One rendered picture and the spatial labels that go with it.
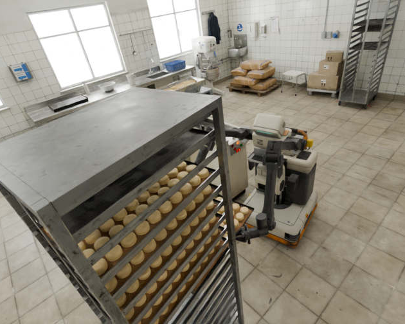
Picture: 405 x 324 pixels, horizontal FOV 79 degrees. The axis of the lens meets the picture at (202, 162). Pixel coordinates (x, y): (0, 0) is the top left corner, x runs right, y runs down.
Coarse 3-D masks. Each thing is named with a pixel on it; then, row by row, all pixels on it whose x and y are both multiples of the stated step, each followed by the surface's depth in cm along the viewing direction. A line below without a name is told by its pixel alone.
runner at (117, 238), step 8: (216, 152) 98; (208, 160) 95; (200, 168) 91; (184, 176) 85; (192, 176) 89; (176, 184) 83; (184, 184) 86; (168, 192) 80; (160, 200) 78; (152, 208) 76; (144, 216) 74; (128, 224) 70; (136, 224) 72; (120, 232) 68; (128, 232) 70; (112, 240) 67; (120, 240) 69; (104, 248) 65; (96, 256) 64
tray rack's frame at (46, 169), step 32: (128, 96) 101; (160, 96) 95; (192, 96) 90; (64, 128) 81; (96, 128) 77; (128, 128) 74; (160, 128) 70; (0, 160) 68; (32, 160) 65; (64, 160) 62; (96, 160) 60; (128, 160) 61; (32, 192) 52; (64, 192) 50; (64, 224) 52; (96, 288) 62; (192, 320) 182
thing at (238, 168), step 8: (200, 128) 294; (208, 152) 279; (240, 152) 273; (192, 160) 317; (216, 160) 274; (232, 160) 268; (240, 160) 278; (216, 168) 282; (232, 168) 273; (240, 168) 284; (232, 176) 278; (240, 176) 289; (216, 184) 299; (232, 184) 284; (240, 184) 295; (232, 192) 289; (240, 192) 307
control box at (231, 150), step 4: (236, 140) 257; (240, 140) 261; (232, 144) 253; (236, 144) 258; (244, 144) 267; (228, 148) 255; (232, 148) 256; (240, 148) 266; (228, 152) 258; (232, 152) 258; (236, 152) 262
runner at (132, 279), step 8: (216, 192) 105; (208, 200) 102; (200, 208) 98; (192, 216) 95; (184, 224) 92; (176, 232) 89; (168, 240) 87; (160, 248) 84; (152, 256) 82; (144, 264) 79; (136, 272) 77; (128, 280) 75; (120, 288) 74; (128, 288) 76; (112, 296) 72; (120, 296) 74
